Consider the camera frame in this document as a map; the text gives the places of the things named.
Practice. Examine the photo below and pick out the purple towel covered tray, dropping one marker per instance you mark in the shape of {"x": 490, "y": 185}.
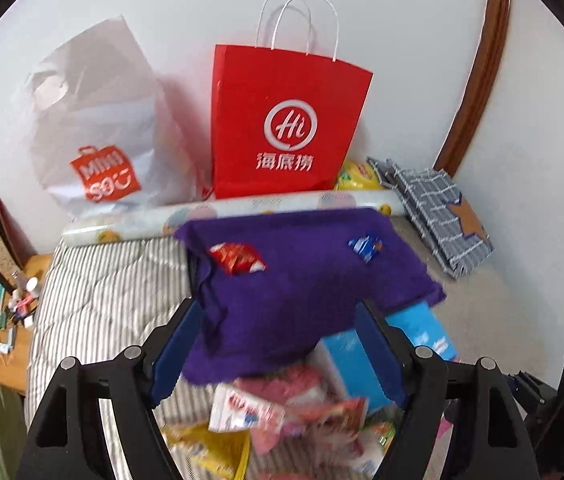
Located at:
{"x": 260, "y": 322}

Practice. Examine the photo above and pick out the red Haidilao paper bag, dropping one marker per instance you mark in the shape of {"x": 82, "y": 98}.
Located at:
{"x": 281, "y": 121}

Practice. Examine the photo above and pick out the striped grey quilt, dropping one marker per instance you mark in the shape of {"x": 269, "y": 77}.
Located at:
{"x": 103, "y": 298}

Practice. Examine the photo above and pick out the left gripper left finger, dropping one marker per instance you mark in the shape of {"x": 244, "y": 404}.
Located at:
{"x": 66, "y": 439}

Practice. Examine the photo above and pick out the grey checkered star cloth bag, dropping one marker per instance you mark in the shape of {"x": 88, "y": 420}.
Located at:
{"x": 441, "y": 214}

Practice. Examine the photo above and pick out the wooden side table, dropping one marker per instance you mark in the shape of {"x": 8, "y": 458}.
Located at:
{"x": 14, "y": 352}

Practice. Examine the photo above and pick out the blue candy packet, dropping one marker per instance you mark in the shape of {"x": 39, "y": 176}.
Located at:
{"x": 366, "y": 247}

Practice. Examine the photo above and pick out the brown wooden door frame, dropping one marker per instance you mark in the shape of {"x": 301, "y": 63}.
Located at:
{"x": 481, "y": 80}

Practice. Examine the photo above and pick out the pink strawberry snack bags pile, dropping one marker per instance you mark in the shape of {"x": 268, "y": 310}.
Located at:
{"x": 283, "y": 426}

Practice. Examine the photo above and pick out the yellow snack bag by wall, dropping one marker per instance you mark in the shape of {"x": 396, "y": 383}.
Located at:
{"x": 357, "y": 176}

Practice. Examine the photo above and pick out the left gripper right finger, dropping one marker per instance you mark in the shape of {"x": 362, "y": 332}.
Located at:
{"x": 488, "y": 440}

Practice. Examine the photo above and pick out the white Miniso plastic bag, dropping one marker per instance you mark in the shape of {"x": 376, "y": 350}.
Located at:
{"x": 99, "y": 132}

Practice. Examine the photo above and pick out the blue tissue pack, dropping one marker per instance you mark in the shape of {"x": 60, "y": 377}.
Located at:
{"x": 364, "y": 367}

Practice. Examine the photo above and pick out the red white candy packet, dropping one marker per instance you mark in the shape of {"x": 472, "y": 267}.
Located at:
{"x": 237, "y": 258}

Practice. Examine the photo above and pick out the rolled fruit print mat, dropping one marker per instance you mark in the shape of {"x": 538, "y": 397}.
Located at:
{"x": 139, "y": 224}

